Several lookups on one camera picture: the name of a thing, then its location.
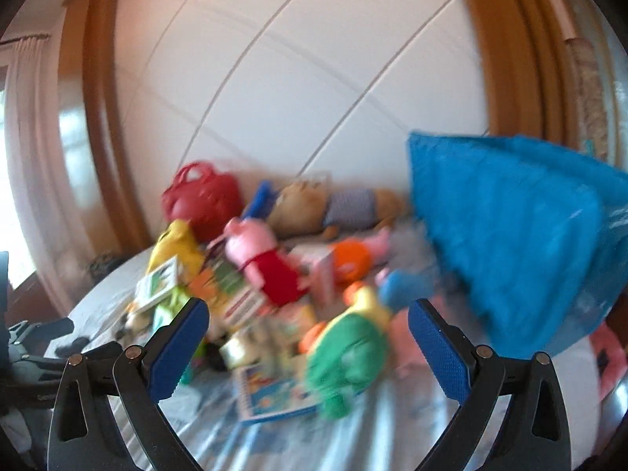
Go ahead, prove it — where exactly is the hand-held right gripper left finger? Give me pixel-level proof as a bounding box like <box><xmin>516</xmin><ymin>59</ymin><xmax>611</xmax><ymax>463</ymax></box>
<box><xmin>46</xmin><ymin>297</ymin><xmax>212</xmax><ymax>471</ymax></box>

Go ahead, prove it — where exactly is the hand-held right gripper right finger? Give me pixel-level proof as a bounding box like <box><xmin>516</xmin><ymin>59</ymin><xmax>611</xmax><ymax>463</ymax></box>
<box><xmin>407</xmin><ymin>298</ymin><xmax>572</xmax><ymax>471</ymax></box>

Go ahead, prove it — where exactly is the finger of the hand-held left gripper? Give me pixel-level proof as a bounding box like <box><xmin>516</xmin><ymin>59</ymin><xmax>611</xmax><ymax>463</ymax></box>
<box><xmin>7</xmin><ymin>318</ymin><xmax>75</xmax><ymax>349</ymax></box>
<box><xmin>54</xmin><ymin>340</ymin><xmax>123</xmax><ymax>361</ymax></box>

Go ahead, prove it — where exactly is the blue plastic crate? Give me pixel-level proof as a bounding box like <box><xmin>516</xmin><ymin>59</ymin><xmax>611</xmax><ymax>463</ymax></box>
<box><xmin>406</xmin><ymin>131</ymin><xmax>628</xmax><ymax>360</ymax></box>

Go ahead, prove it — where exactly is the large pink plush toy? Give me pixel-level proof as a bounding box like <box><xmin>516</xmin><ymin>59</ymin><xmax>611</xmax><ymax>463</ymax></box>
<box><xmin>390</xmin><ymin>311</ymin><xmax>433</xmax><ymax>378</ymax></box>

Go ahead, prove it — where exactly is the patterned tin can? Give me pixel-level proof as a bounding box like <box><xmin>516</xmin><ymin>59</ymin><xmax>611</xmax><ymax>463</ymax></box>
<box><xmin>220</xmin><ymin>336</ymin><xmax>256</xmax><ymax>371</ymax></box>

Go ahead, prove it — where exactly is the white green box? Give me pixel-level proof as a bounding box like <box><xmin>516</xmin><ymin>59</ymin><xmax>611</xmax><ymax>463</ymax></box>
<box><xmin>135</xmin><ymin>257</ymin><xmax>180</xmax><ymax>312</ymax></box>

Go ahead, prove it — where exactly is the orange green packet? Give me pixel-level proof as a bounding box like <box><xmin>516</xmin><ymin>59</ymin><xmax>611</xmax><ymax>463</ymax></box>
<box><xmin>189</xmin><ymin>260</ymin><xmax>246</xmax><ymax>305</ymax></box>

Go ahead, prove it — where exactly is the yellow plush toy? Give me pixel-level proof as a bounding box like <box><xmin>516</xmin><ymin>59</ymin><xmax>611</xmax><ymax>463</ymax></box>
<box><xmin>301</xmin><ymin>282</ymin><xmax>393</xmax><ymax>354</ymax></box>

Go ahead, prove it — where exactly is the green plush toy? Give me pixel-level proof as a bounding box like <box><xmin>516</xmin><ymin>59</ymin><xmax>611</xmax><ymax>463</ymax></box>
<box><xmin>304</xmin><ymin>313</ymin><xmax>391</xmax><ymax>420</ymax></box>

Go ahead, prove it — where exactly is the yellow packet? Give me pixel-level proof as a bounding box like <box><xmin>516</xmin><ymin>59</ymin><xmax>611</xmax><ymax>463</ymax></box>
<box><xmin>147</xmin><ymin>220</ymin><xmax>204</xmax><ymax>280</ymax></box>

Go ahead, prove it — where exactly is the blue children's book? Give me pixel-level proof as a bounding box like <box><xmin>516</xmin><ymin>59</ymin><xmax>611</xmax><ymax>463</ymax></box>
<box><xmin>234</xmin><ymin>363</ymin><xmax>325</xmax><ymax>425</ymax></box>

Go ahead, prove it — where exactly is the blue white patterned bed sheet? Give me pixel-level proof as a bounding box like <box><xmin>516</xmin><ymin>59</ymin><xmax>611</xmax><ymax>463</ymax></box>
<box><xmin>64</xmin><ymin>216</ymin><xmax>609</xmax><ymax>471</ymax></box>

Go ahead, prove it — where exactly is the orange plush toy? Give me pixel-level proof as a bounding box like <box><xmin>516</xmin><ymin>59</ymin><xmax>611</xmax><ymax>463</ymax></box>
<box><xmin>326</xmin><ymin>228</ymin><xmax>393</xmax><ymax>283</ymax></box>

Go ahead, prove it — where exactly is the pink pig plush red dress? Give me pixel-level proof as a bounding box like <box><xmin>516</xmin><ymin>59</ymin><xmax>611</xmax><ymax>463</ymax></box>
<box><xmin>223</xmin><ymin>218</ymin><xmax>305</xmax><ymax>307</ymax></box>

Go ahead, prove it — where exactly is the red handbag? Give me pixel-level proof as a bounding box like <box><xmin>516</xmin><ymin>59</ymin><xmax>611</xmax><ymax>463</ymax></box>
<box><xmin>162</xmin><ymin>161</ymin><xmax>243</xmax><ymax>241</ymax></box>

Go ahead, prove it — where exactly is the blue fuzzy plush toy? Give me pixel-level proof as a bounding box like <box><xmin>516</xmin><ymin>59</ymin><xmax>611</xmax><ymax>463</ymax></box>
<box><xmin>243</xmin><ymin>181</ymin><xmax>276</xmax><ymax>221</ymax></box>

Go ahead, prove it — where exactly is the white curtain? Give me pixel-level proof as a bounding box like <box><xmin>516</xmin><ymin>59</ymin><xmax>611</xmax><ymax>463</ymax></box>
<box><xmin>2</xmin><ymin>34</ymin><xmax>99</xmax><ymax>305</ymax></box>

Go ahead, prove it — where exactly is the brown bear plush striped shirt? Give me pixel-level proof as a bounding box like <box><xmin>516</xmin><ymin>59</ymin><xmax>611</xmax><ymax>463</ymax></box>
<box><xmin>267</xmin><ymin>181</ymin><xmax>408</xmax><ymax>239</ymax></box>

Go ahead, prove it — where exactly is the wooden headboard frame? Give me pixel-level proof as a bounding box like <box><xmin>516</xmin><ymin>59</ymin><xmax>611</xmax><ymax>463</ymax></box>
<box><xmin>59</xmin><ymin>0</ymin><xmax>582</xmax><ymax>256</ymax></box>

